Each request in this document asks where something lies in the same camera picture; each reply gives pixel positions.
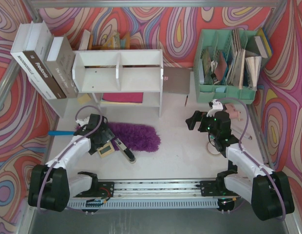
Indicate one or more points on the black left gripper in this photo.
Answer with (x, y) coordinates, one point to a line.
(108, 134)

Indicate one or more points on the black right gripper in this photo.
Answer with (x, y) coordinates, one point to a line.
(202, 123)

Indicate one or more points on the small yellow book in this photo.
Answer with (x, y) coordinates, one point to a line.
(106, 150)

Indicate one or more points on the white black stapler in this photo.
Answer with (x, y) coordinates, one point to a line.
(125, 151)

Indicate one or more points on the purple fluffy duster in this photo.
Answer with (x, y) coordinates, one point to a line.
(137, 137)

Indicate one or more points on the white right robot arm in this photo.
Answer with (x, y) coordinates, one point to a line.
(266, 190)

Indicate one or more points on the white wooden bookshelf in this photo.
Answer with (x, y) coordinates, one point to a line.
(97, 72)

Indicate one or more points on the yellow sticky note pad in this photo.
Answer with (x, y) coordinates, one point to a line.
(83, 99)

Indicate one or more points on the pink pig figurine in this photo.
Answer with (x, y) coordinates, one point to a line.
(232, 111)

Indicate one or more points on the grey notebook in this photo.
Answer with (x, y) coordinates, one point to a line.
(176, 80)

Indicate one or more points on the green file organizer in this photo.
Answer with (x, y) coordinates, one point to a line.
(224, 68)

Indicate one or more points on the taupe Lonely City book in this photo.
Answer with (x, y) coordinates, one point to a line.
(60, 62)

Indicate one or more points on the books behind shelf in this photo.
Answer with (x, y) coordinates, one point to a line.
(113, 42)

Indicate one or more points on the grey book in organizer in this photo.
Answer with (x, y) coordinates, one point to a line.
(259, 44)

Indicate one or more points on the white Mademoiselle book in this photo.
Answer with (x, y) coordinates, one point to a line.
(18, 52)

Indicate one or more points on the brown Fredonia book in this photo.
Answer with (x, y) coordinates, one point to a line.
(37, 51)

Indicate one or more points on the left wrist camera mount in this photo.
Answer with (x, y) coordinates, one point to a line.
(82, 122)

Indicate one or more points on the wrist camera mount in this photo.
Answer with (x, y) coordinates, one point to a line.
(82, 122)
(215, 106)

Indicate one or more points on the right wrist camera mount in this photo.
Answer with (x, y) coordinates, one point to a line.
(215, 106)

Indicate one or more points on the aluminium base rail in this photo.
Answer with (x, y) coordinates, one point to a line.
(154, 194)

